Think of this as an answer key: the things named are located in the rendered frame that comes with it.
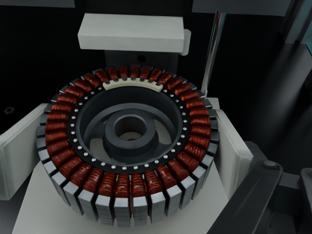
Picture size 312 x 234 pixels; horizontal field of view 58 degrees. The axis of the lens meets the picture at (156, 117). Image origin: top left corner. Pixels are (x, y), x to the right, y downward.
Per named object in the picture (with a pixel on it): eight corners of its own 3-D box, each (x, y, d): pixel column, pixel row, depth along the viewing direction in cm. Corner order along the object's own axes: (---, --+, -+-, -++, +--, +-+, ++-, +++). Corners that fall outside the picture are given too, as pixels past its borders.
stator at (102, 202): (219, 232, 17) (235, 206, 14) (28, 227, 16) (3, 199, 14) (202, 97, 24) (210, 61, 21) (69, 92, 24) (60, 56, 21)
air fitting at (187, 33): (188, 59, 30) (191, 35, 28) (177, 59, 30) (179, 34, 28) (187, 53, 31) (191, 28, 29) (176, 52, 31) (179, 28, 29)
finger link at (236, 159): (238, 154, 13) (254, 155, 13) (212, 108, 20) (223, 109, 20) (230, 208, 14) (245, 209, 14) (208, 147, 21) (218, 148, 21)
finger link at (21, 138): (9, 201, 14) (-6, 201, 14) (55, 142, 20) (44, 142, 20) (1, 146, 13) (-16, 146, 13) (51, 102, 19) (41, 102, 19)
